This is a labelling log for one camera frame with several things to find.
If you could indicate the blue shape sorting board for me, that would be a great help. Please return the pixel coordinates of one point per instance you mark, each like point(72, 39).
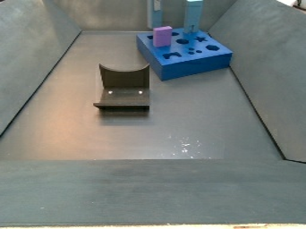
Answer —
point(194, 53)

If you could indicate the light blue rectangular block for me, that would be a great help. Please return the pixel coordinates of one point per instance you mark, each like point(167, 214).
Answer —
point(155, 15)

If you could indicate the light blue tall shaped block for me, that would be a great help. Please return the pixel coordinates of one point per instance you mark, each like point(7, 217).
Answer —
point(193, 15)

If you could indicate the black curved holder stand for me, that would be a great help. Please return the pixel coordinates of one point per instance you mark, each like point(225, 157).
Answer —
point(126, 88)

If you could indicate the purple rectangular block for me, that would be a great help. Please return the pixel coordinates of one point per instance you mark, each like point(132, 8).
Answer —
point(162, 35)

